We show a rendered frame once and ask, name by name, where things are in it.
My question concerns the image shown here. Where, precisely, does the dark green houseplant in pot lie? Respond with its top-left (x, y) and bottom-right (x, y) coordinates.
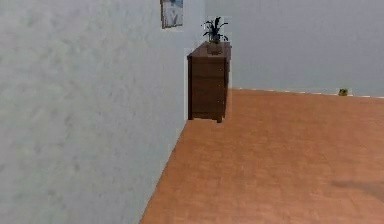
top-left (201, 16), bottom-right (230, 45)

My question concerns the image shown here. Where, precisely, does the framed blue wall picture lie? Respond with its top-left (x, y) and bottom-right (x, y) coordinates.
top-left (160, 0), bottom-right (185, 30)

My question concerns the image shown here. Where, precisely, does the dark brown chest of drawers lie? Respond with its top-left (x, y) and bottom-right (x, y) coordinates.
top-left (186, 41), bottom-right (232, 124)

